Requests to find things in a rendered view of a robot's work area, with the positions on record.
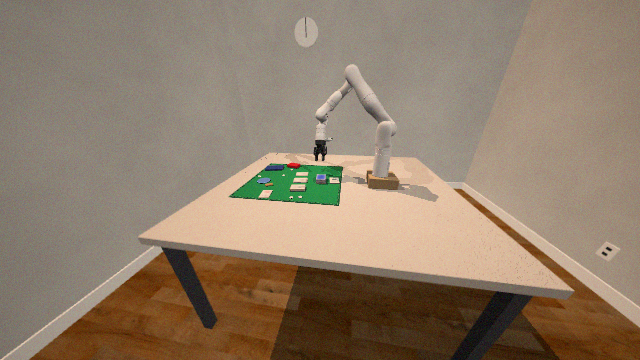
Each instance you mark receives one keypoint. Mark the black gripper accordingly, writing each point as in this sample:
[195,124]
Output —
[321,148]

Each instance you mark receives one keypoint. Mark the white printed card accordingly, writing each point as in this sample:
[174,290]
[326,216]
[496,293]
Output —
[265,194]

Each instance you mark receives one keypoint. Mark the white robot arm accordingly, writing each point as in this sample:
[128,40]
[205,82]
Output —
[372,105]

